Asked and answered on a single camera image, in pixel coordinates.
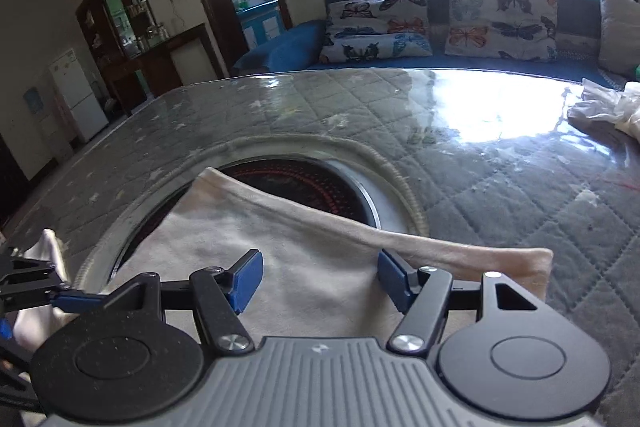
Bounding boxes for blue sofa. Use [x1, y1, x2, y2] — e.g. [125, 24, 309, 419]
[232, 0, 640, 90]

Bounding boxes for blue wall sticker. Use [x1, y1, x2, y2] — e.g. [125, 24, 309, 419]
[22, 88, 45, 115]

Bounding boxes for slumped butterfly print cushion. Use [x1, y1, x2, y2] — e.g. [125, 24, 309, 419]
[320, 0, 433, 64]

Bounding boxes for dark wooden display cabinet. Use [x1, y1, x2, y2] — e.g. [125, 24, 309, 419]
[75, 0, 223, 118]

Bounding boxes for grey quilted star table cover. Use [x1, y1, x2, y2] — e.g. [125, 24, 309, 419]
[0, 69, 640, 427]

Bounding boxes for blue cabinet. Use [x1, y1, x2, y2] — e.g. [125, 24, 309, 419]
[235, 0, 281, 52]

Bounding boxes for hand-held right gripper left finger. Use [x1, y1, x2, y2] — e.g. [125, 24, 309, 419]
[102, 249, 264, 356]

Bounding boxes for grey cushion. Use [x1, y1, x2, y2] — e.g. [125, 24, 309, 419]
[597, 0, 640, 76]

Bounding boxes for cream garment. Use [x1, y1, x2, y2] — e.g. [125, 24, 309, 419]
[12, 167, 554, 358]

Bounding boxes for white refrigerator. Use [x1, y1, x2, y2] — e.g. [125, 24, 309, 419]
[48, 48, 110, 144]

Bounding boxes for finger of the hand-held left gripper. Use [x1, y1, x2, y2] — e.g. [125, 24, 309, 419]
[0, 318, 33, 410]
[0, 247, 109, 314]

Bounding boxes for round black induction cooker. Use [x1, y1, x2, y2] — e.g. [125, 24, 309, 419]
[112, 157, 383, 275]

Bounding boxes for upright butterfly print cushion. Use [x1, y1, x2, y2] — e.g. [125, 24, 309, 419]
[445, 0, 560, 62]

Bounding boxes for clear white plastic bag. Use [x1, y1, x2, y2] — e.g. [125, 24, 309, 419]
[567, 78, 640, 136]

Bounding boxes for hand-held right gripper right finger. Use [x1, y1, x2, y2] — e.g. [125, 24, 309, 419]
[377, 248, 548, 355]

